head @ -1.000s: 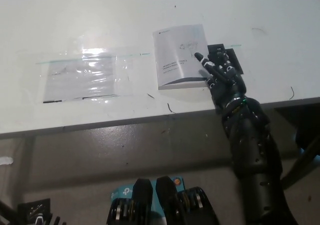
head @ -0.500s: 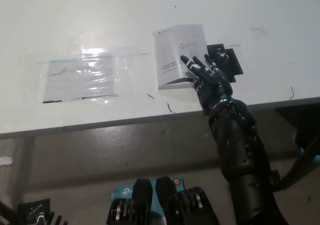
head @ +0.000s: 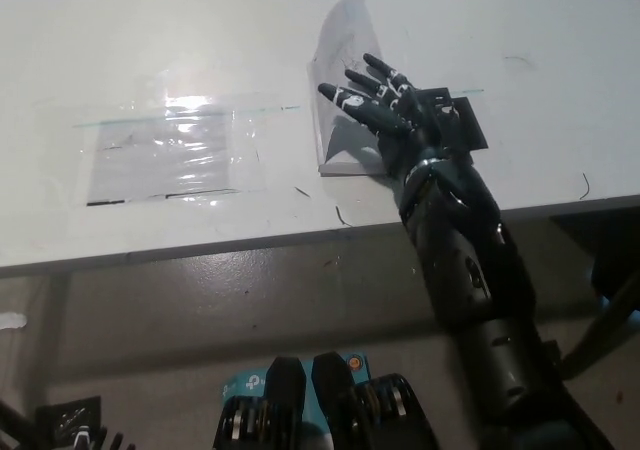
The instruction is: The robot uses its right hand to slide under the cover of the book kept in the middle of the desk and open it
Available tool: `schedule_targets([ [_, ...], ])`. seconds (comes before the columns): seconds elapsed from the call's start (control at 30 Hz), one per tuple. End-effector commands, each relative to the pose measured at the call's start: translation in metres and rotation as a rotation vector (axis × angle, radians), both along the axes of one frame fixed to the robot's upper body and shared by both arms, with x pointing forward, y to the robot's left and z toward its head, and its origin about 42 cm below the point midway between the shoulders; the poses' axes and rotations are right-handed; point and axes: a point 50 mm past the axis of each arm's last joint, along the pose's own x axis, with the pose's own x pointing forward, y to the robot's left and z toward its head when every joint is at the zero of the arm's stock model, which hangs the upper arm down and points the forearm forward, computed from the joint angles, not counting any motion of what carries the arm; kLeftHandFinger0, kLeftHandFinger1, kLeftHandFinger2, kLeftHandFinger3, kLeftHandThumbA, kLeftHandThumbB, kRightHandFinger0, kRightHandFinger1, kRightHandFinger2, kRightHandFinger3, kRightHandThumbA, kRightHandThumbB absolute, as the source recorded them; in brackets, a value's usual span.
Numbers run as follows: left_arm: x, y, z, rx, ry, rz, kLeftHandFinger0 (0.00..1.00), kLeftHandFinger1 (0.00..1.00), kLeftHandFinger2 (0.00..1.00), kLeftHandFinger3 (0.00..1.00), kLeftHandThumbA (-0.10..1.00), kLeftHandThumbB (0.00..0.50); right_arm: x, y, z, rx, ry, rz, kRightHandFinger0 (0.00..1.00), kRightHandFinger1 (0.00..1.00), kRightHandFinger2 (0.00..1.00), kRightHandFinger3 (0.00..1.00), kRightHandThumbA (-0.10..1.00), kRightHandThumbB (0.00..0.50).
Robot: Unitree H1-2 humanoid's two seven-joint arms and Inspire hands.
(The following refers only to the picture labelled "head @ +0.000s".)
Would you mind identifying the dark desk leg frame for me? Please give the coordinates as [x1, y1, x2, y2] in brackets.
[548, 204, 640, 371]

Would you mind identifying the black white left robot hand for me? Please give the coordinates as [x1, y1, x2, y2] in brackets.
[72, 418, 137, 450]

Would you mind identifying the thin black bar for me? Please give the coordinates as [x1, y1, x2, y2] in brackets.
[0, 397, 32, 450]

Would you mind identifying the clear plastic zip bag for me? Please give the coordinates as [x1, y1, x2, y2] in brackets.
[72, 112, 242, 207]

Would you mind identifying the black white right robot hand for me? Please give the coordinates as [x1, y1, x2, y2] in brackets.
[317, 52, 451, 179]

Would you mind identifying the white grey paperback manual book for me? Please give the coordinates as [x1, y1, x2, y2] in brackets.
[305, 0, 392, 179]

